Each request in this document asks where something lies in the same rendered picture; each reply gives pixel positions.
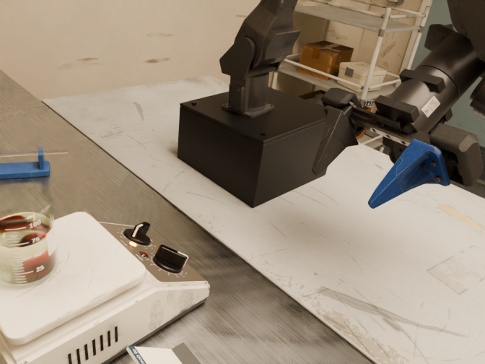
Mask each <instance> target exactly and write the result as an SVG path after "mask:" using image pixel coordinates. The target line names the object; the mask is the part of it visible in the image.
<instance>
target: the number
mask: <svg viewBox="0 0 485 364"><path fill-rule="evenodd" d="M136 349H137V348H136ZM137 350H138V352H139V354H140V355H141V356H142V357H143V359H144V361H145V362H146V364H179V363H178V362H177V361H176V359H175V358H174V357H173V356H172V354H171V353H170V351H169V350H149V349H137Z"/></svg>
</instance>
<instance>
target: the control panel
mask: <svg viewBox="0 0 485 364"><path fill-rule="evenodd" d="M99 223H100V224H101V225H102V226H103V227H104V228H105V229H106V230H107V231H108V232H109V233H110V234H111V235H112V236H113V237H114V238H115V239H117V240H118V241H119V242H120V243H121V244H122V245H123V246H124V247H125V248H126V249H127V250H129V251H130V252H131V253H132V254H133V255H134V256H135V257H136V258H137V259H138V260H139V261H140V262H141V263H142V264H143V265H144V266H145V267H146V270H148V271H149V272H150V273H151V274H152V275H153V276H154V277H155V278H156V279H157V280H159V281H160V282H194V281H206V280H205V279H204V278H203V277H202V276H201V275H200V274H199V273H198V272H196V271H195V270H194V269H192V268H191V267H190V266H189V265H188V264H186V263H185V266H184V267H183V268H182V270H181V272H180V273H172V272H168V271H165V270H164V269H161V268H160V267H158V266H157V265H156V264H155V263H154V261H153V258H154V256H155V254H156V252H157V250H158V248H159V247H160V245H161V244H162V245H164V244H163V243H162V242H161V241H160V240H158V239H157V238H156V237H155V236H153V235H152V234H151V233H150V232H149V231H147V234H146V235H147V236H148V237H149V238H150V240H151V243H150V244H149V245H148V246H144V245H140V244H138V243H136V246H132V245H131V244H130V242H133V241H131V240H129V239H128V238H127V237H126V236H125V235H124V234H123V232H124V230H126V229H134V227H133V226H127V225H115V224H109V223H103V222H99ZM141 252H145V253H147V256H143V255H141V254H140V253H141Z"/></svg>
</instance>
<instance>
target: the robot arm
mask: <svg viewBox="0 0 485 364"><path fill-rule="evenodd" d="M297 1H298V0H261V1H260V3H259V4H258V5H257V7H256V8H255V9H254V10H253V11H252V12H251V13H250V14H249V15H248V16H247V17H246V18H245V19H244V21H243V23H242V25H241V27H240V29H239V31H238V33H237V35H236V37H235V41H234V44H233V45H232V46H231V47H230V48H229V50H228V51H227V52H226V53H225V54H224V55H223V56H222V57H221V58H220V60H219V62H220V66H221V70H222V73H223V74H227V75H230V84H229V100H228V103H226V104H224V105H222V108H223V109H225V110H228V111H232V112H234V113H238V114H240V115H243V116H247V117H249V118H254V117H256V116H259V115H261V114H263V113H266V112H268V111H271V110H273V109H274V106H273V105H270V104H267V96H268V80H269V72H273V71H278V70H279V67H280V64H281V62H282V61H283V60H284V59H285V58H286V57H287V56H288V55H292V51H293V47H294V43H295V41H296V40H297V39H298V37H299V35H300V30H298V29H297V28H295V27H294V24H293V12H294V8H295V7H296V4H297ZM447 5H448V8H449V12H450V18H451V21H452V24H449V25H441V24H432V25H430V26H429V29H428V32H427V37H426V40H425V44H424V47H425V48H426V49H428V50H430V51H431V52H430V53H429V54H428V56H427V57H426V58H425V59H424V60H423V61H422V62H421V63H420V64H419V65H418V66H417V67H416V68H415V70H409V69H404V70H403V71H402V72H401V73H400V74H399V77H400V79H401V84H400V85H399V86H398V87H397V88H396V89H395V90H394V92H393V93H392V94H391V95H390V96H389V97H386V96H383V95H379V96H378V97H377V99H376V100H375V101H374V102H375V105H376V107H377V110H376V111H375V113H372V112H369V111H368V110H364V109H363V107H362V104H361V103H360V102H359V100H358V98H357V95H356V94H355V93H353V92H349V91H346V90H342V89H340V88H330V89H329V90H328V91H327V92H326V93H325V94H324V96H322V98H321V101H322V103H323V105H324V107H325V108H324V111H325V113H326V115H327V118H326V121H325V127H324V131H323V136H322V139H321V141H320V145H319V148H318V151H317V154H316V156H315V161H314V163H313V167H312V172H313V173H314V174H315V175H319V174H320V173H321V172H323V171H324V170H325V169H326V168H327V167H328V166H329V165H330V164H331V163H332V162H333V161H334V160H335V159H336V158H337V157H338V156H339V155H340V154H341V153H342V152H343V151H344V150H345V149H346V148H347V147H350V146H356V145H359V143H358V141H357V139H356V137H357V136H359V135H360V134H361V133H362V132H363V131H364V130H365V129H367V130H369V131H372V132H375V133H376V134H379V135H381V136H383V144H384V145H385V146H387V147H389V148H390V152H389V158H390V161H391V162H392V163H393V164H394V165H393V167H392V168H391V169H390V170H389V171H388V173H387V174H386V176H385V177H384V179H382V181H381V182H380V183H379V185H378V186H377V188H376V189H375V190H374V192H373V194H372V195H371V197H370V199H369V201H368V204H369V206H370V208H372V209H374V208H376V207H379V206H380V205H382V204H384V203H386V202H388V201H390V200H391V199H394V198H396V197H397V196H400V195H401V194H403V193H405V192H407V191H409V190H411V189H414V188H416V187H418V186H421V185H424V184H439V185H442V186H449V185H450V180H451V181H454V182H456V183H459V184H461V185H463V186H467V187H469V186H472V185H473V184H474V183H475V182H476V181H477V179H478V178H479V177H480V176H481V173H482V170H483V169H484V167H483V163H482V159H481V152H480V148H479V141H478V139H477V136H476V134H474V133H471V132H469V131H465V130H462V129H459V128H456V127H454V126H450V125H447V124H444V123H445V122H448V121H449V120H450V119H451V118H452V117H453V114H452V111H451V108H452V106H453V105H454V104H455V103H456V102H457V101H458V100H459V99H460V97H461V96H462V95H463V94H464V93H465V92H466V91H467V90H468V88H469V87H470V86H471V85H472V84H473V83H474V82H475V81H476V80H477V79H478V78H479V77H481V78H483V79H482V80H481V81H480V82H479V83H478V85H477V86H476V88H475V89H474V91H473V92H472V93H471V96H470V98H469V99H470V100H472V102H471V104H470V106H471V107H473V113H475V114H476V115H477V116H480V117H482V118H483V119H485V0H447ZM453 26H454V28H455V29H456V30H457V31H458V32H456V31H454V29H453Z"/></svg>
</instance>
